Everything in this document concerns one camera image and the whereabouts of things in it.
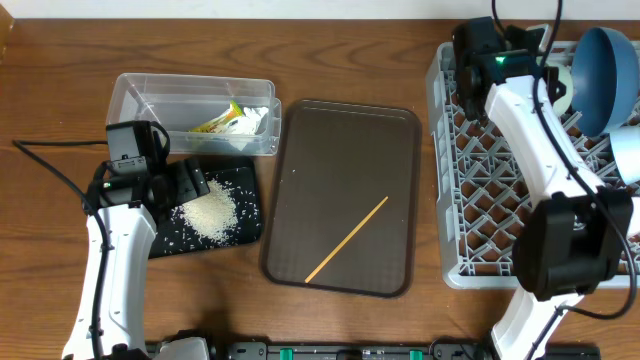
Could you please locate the wooden chopstick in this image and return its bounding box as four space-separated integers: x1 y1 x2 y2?
304 196 389 284

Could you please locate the pile of white rice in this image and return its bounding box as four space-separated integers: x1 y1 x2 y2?
158 178 262 254

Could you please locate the grey plastic dishwasher rack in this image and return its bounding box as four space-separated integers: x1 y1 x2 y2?
424 40 640 291

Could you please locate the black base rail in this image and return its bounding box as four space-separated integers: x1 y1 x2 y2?
147 329 601 360

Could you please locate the light blue bowl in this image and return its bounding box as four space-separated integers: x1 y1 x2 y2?
609 126 640 185

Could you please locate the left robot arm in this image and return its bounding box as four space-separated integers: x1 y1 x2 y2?
62 120 210 359

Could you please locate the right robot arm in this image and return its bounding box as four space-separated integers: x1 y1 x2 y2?
452 17 639 359

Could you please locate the brown serving tray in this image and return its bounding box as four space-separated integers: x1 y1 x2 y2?
260 100 422 298

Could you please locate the light green bowl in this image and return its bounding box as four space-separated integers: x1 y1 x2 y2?
551 63 574 117

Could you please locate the clear plastic waste bin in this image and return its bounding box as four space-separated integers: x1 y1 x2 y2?
106 73 282 156

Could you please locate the dark blue plate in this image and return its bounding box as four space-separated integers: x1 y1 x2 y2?
571 27 639 137

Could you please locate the black plastic tray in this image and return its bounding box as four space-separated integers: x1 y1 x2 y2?
149 156 263 259

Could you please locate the yellow green snack wrapper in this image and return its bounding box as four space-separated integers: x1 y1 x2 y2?
190 100 244 133

